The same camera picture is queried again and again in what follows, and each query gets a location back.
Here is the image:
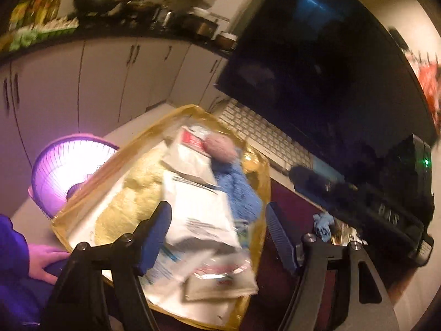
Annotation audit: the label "plain white packet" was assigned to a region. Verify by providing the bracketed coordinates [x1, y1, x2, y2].
[161, 172, 243, 260]

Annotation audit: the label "small blue cloth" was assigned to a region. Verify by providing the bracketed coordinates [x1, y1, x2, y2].
[313, 213, 335, 244]

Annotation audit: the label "yellow fluffy towel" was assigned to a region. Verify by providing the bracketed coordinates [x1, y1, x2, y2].
[94, 144, 173, 249]

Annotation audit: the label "white base cabinets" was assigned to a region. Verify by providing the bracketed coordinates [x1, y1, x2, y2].
[0, 37, 229, 194]

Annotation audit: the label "blue fluffy cloth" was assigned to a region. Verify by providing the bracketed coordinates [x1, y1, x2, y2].
[209, 148, 263, 225]

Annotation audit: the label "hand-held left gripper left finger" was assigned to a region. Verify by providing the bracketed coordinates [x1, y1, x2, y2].
[39, 201, 172, 331]

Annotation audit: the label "black computer monitor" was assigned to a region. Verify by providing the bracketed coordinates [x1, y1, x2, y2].
[215, 0, 439, 183]

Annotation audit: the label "steel pots on counter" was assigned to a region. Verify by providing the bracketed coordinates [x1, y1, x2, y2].
[151, 3, 239, 51]

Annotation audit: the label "white keyboard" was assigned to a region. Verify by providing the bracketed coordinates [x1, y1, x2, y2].
[218, 98, 315, 173]

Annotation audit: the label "gold foil bag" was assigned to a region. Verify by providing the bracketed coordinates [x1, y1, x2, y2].
[330, 223, 363, 246]

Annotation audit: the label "red and white packet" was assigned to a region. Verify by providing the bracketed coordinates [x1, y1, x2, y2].
[161, 126, 218, 187]

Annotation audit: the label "gold tray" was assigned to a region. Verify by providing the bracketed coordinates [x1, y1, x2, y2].
[51, 105, 273, 330]

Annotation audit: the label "purple mesh basket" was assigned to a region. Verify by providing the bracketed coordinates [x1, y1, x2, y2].
[28, 132, 120, 220]

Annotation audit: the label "row of condiment bottles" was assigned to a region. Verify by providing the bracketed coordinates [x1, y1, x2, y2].
[7, 0, 64, 32]

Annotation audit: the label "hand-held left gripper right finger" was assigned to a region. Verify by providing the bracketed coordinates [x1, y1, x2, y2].
[266, 201, 400, 331]

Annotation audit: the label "pink fluffy cloth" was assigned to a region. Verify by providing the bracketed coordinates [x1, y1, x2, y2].
[205, 134, 238, 163]

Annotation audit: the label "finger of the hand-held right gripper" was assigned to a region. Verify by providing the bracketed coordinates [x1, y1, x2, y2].
[289, 165, 349, 208]

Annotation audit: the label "white and pink packet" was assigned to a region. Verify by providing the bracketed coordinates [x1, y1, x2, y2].
[184, 251, 260, 301]

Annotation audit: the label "red printed object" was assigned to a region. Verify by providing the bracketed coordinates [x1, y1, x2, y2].
[404, 51, 441, 111]

